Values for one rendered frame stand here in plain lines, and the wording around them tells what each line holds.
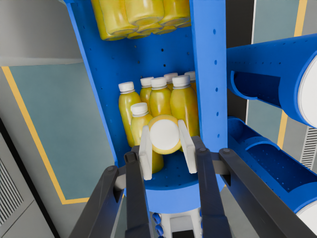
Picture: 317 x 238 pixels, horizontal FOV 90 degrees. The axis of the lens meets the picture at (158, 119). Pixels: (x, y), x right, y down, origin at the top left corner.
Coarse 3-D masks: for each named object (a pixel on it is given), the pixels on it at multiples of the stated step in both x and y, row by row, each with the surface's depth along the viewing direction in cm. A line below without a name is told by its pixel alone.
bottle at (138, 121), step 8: (136, 120) 37; (144, 120) 36; (136, 128) 37; (136, 136) 37; (136, 144) 39; (152, 152) 39; (152, 160) 39; (160, 160) 41; (152, 168) 40; (160, 168) 41
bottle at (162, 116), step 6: (162, 114) 25; (168, 114) 26; (150, 120) 25; (156, 120) 23; (174, 120) 23; (150, 126) 23; (180, 144) 24; (156, 150) 23; (162, 150) 23; (168, 150) 23; (174, 150) 24
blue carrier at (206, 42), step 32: (64, 0) 27; (192, 0) 20; (224, 0) 25; (96, 32) 37; (192, 32) 22; (224, 32) 26; (96, 64) 36; (128, 64) 45; (160, 64) 47; (192, 64) 43; (224, 64) 27; (96, 96) 34; (224, 96) 29; (224, 128) 30; (160, 192) 29; (192, 192) 29
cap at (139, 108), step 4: (136, 104) 38; (140, 104) 38; (144, 104) 37; (132, 108) 37; (136, 108) 36; (140, 108) 36; (144, 108) 36; (136, 112) 37; (140, 112) 36; (144, 112) 37
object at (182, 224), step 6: (186, 216) 73; (174, 222) 71; (180, 222) 71; (186, 222) 70; (174, 228) 69; (180, 228) 68; (186, 228) 68; (192, 228) 68; (174, 234) 65; (180, 234) 64; (186, 234) 64; (192, 234) 64
